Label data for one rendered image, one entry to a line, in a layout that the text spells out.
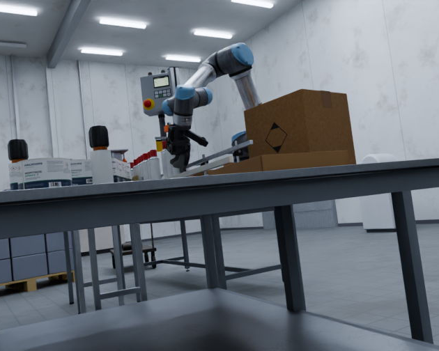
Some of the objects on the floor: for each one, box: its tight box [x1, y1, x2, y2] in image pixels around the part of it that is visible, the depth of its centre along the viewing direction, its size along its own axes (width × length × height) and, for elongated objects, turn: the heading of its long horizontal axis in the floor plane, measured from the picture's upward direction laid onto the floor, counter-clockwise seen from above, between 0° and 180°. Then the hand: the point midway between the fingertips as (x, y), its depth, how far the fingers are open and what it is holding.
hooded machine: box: [359, 153, 396, 233], centre depth 829 cm, size 73×62×147 cm
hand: (182, 170), depth 183 cm, fingers closed, pressing on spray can
